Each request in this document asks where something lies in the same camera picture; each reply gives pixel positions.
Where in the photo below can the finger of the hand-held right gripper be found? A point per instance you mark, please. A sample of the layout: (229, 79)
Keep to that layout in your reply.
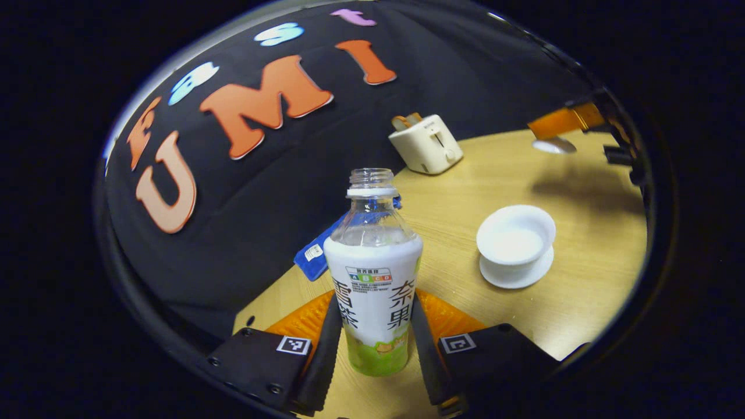
(561, 121)

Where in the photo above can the white teacup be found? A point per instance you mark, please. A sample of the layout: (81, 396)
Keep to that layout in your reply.
(515, 235)

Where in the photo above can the white saucer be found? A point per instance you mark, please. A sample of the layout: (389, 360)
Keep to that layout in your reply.
(515, 278)

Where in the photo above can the brown toast slice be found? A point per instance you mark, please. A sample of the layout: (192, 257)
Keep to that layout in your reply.
(414, 118)

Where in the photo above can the light toast slice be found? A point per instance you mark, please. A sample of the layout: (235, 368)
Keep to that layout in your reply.
(400, 122)

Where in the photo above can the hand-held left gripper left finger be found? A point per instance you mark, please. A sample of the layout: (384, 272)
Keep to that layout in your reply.
(323, 361)

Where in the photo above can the blue cloth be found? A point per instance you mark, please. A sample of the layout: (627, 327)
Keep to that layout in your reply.
(317, 256)

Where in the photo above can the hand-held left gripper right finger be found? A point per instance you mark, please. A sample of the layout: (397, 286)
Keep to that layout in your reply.
(428, 361)

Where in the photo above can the white teacup lid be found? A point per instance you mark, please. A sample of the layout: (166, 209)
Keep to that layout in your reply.
(554, 145)

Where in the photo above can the clear water bottle white label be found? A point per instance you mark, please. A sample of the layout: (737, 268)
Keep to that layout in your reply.
(372, 273)

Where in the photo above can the white toaster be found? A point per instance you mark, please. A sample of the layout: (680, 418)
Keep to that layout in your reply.
(428, 148)

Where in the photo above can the black backdrop cloth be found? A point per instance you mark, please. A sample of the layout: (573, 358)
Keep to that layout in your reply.
(244, 203)

